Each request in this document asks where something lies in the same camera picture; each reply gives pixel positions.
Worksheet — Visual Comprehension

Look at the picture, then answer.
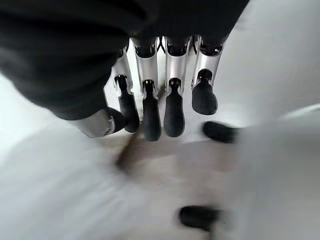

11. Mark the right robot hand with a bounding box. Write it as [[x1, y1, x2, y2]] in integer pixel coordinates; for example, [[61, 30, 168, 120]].
[[0, 0, 251, 142]]

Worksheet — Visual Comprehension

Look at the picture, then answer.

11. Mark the dark robot foot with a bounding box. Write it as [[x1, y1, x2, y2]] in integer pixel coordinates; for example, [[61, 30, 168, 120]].
[[179, 205, 227, 232], [202, 120, 241, 144]]

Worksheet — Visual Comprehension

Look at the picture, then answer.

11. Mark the white bed sheet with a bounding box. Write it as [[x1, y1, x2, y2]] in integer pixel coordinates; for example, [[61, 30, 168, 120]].
[[0, 72, 193, 240]]

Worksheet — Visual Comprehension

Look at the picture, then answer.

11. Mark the right dark robot foot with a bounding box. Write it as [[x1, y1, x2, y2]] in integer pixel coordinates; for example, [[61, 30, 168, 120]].
[[202, 120, 241, 144]]

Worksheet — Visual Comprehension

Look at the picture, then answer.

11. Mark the left dark robot foot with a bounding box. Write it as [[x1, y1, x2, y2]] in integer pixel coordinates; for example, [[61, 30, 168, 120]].
[[179, 205, 227, 232]]

